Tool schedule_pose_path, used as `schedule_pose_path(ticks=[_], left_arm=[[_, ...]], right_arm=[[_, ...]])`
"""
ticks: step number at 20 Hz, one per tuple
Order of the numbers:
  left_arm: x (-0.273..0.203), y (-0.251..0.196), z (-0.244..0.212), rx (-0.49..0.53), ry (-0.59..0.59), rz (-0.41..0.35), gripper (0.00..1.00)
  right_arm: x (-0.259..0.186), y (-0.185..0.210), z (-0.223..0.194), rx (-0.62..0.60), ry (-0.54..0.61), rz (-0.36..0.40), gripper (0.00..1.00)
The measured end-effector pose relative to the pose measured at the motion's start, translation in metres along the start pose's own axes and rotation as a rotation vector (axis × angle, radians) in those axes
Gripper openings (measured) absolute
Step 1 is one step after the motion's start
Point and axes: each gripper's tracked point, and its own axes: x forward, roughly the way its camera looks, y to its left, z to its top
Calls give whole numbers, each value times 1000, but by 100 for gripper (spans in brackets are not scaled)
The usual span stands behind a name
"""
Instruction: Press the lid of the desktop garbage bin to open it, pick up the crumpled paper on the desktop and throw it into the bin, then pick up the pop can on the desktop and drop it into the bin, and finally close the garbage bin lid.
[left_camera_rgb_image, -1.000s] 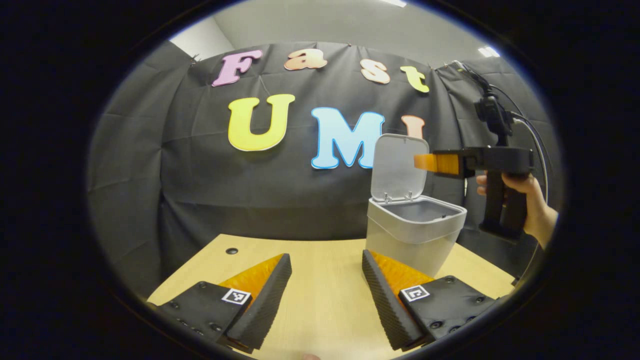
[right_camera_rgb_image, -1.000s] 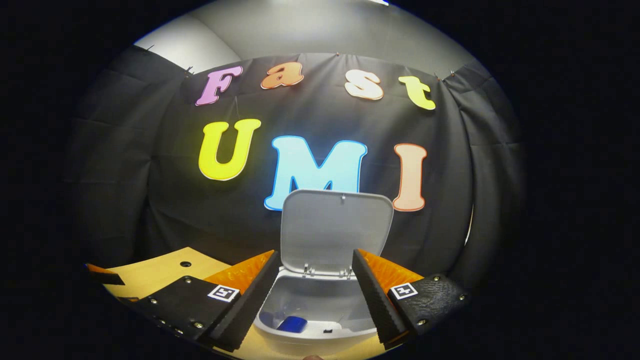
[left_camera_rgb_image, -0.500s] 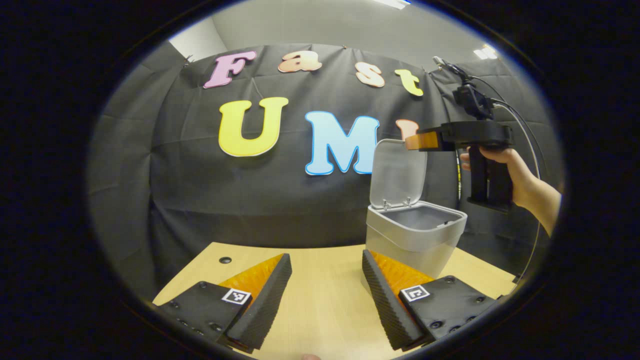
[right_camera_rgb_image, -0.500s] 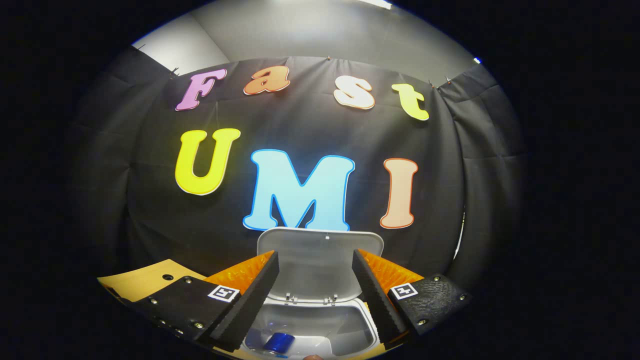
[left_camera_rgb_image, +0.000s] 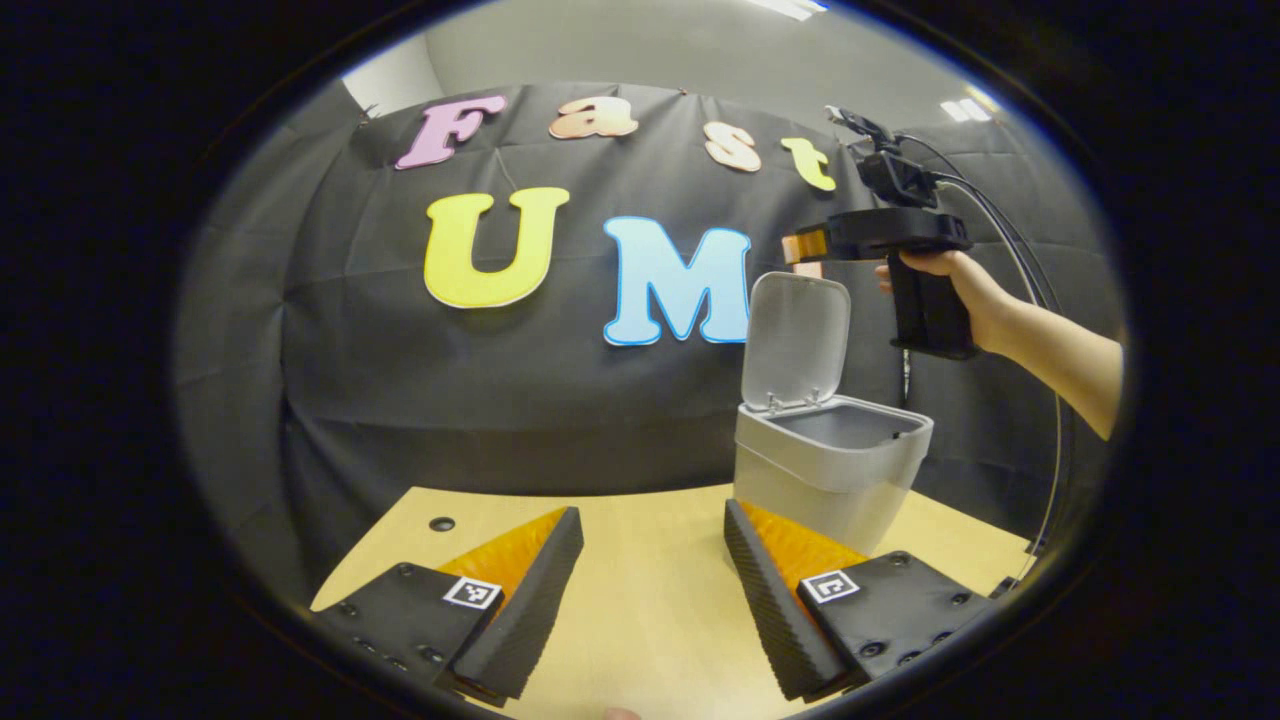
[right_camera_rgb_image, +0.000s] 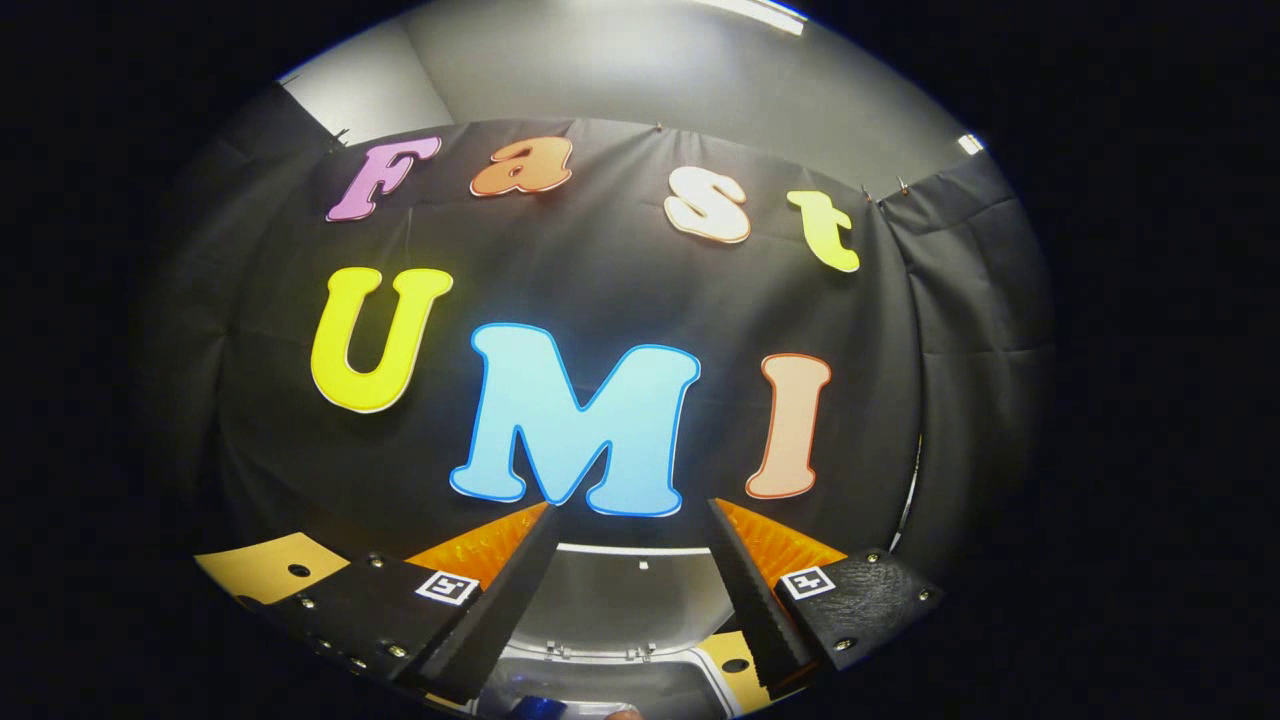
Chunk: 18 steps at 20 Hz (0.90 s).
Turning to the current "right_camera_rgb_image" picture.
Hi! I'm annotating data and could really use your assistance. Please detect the wooden desktop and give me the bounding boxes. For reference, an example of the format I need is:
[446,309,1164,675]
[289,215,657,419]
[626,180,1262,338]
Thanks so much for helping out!
[195,533,801,716]

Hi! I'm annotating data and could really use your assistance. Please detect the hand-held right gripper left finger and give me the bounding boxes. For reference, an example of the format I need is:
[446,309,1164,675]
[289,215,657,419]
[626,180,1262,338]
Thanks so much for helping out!
[240,500,559,706]

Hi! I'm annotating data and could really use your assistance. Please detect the grey desktop garbage bin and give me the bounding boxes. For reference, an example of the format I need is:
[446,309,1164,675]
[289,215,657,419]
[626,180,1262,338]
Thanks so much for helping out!
[480,543,746,720]

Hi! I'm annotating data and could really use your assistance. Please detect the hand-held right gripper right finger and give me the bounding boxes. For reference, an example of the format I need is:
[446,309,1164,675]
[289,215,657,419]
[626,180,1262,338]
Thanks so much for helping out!
[703,497,943,701]

